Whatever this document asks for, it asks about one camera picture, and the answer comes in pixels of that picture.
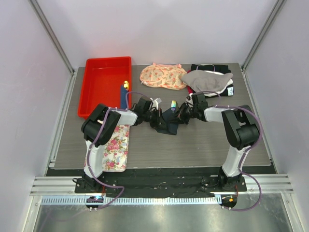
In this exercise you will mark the dark navy paper napkin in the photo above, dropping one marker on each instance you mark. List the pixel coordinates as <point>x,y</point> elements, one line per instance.
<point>166,126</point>

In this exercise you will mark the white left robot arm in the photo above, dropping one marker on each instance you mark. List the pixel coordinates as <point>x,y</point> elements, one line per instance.
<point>103,133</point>

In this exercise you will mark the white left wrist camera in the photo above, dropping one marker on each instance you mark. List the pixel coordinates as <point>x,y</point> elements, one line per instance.
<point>156,103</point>

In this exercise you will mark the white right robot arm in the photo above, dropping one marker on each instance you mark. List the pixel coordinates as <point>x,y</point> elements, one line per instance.
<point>242,128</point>

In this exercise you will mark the white slotted cable duct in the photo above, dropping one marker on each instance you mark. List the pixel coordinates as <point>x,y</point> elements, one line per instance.
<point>94,200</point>

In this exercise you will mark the grey cloth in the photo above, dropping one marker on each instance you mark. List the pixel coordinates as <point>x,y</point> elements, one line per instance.
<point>199,81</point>

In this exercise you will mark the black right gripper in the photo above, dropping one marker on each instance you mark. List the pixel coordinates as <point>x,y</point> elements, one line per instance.
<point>181,113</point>

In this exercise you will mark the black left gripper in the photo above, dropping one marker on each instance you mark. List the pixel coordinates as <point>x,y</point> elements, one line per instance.
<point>157,123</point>

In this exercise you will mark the black cloth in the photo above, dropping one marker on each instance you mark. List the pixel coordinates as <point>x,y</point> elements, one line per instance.
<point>224,69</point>

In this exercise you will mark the red plastic bin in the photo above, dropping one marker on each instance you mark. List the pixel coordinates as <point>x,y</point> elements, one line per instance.
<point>103,78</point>

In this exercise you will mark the white cloth with print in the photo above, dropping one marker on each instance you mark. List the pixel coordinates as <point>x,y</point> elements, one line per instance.
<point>227,90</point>

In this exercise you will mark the iridescent rainbow fork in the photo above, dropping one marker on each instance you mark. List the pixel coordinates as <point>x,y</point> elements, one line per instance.
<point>173,106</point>

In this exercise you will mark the floral rectangular tray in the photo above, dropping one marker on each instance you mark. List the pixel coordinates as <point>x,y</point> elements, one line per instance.
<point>111,157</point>

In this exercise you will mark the orange patterned cloth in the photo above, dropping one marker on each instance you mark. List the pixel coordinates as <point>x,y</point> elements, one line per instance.
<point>163,76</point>

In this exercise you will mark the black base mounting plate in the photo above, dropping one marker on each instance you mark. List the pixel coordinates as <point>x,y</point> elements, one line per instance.
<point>153,182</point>

